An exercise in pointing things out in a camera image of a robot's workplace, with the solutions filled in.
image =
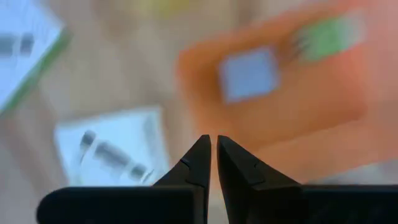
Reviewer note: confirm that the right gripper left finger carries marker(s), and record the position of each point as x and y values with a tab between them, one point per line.
196	174

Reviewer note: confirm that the white card reader box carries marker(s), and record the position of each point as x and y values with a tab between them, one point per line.
118	130
25	68

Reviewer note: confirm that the orange plastic bin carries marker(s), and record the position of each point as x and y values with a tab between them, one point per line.
311	109

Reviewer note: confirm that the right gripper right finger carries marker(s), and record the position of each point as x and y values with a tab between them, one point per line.
239	177

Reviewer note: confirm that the lavender charger block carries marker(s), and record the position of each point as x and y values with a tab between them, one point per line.
248	74

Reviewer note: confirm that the green charger plug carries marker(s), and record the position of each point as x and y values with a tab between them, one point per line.
329	37

